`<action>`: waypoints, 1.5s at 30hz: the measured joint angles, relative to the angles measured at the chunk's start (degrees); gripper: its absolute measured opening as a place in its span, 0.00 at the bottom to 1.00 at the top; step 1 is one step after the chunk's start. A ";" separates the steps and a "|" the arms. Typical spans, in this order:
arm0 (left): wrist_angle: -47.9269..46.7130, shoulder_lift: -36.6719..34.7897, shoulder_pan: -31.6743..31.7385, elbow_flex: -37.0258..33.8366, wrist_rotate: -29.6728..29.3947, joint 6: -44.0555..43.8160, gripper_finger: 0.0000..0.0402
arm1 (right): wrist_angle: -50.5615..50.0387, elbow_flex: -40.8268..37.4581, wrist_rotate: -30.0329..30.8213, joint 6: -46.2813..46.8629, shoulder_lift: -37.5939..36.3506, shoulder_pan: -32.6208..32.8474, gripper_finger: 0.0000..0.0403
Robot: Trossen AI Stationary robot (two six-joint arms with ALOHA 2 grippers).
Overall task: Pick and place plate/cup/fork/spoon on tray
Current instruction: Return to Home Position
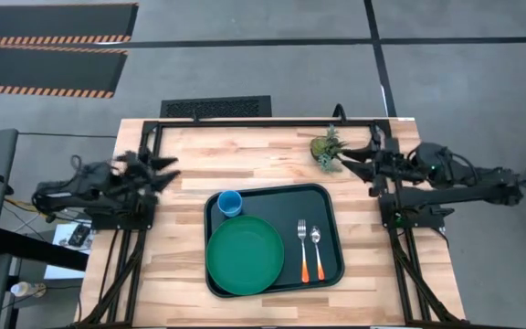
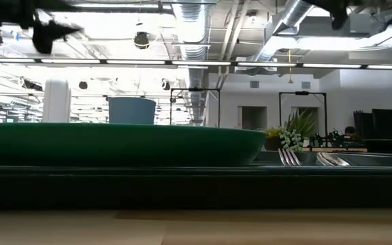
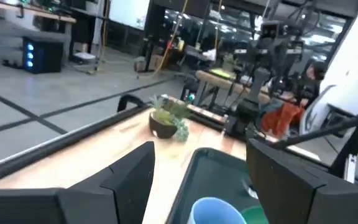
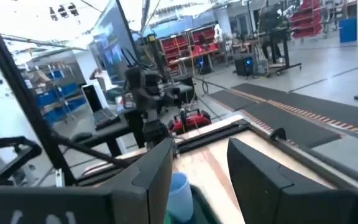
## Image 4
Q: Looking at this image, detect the large black monitor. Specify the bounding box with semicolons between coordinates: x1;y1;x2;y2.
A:
91;0;138;85

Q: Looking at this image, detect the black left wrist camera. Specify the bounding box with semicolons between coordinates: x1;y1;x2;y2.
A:
125;66;151;88

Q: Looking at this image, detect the black diagonal frame strut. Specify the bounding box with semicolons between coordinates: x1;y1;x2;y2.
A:
50;133;132;169

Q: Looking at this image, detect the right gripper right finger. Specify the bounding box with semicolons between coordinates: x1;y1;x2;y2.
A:
227;138;358;224

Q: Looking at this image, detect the blue bin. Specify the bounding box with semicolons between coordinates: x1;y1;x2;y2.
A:
338;17;358;44

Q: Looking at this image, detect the black keyboard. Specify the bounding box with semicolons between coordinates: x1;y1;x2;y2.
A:
91;107;122;131

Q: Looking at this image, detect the blue bin storage shelf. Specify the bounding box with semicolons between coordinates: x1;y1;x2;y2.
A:
26;60;88;126

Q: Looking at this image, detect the black aluminium table frame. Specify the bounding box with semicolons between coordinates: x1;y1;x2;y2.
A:
79;119;358;190

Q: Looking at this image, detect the dark green serving tray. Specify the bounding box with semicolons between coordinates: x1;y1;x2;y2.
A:
163;184;223;224

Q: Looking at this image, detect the black floor mat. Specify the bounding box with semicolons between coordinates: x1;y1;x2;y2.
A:
209;82;358;149

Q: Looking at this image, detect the red bin shelf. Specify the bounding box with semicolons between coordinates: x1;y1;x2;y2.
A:
160;34;190;65
188;26;217;58

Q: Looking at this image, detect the lit black computer tower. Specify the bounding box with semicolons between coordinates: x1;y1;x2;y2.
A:
234;54;257;78

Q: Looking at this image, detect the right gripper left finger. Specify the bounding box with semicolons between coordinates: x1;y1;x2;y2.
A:
0;138;174;224

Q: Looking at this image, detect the black frame upright post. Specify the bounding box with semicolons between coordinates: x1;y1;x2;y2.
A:
0;2;78;187

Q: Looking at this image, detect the light blue plastic cup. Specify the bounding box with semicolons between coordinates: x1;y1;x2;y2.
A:
165;171;195;223

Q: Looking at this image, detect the black side desk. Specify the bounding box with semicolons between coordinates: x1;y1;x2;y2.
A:
162;81;196;106

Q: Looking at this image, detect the person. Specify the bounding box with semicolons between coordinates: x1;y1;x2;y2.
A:
88;68;115;93

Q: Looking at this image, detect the black frame bracket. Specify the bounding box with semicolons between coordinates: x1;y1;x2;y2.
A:
0;135;43;186

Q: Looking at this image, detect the rolling red bin rack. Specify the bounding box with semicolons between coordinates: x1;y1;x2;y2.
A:
290;0;323;39

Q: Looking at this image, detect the black office desk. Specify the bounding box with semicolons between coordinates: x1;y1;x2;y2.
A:
70;107;145;158

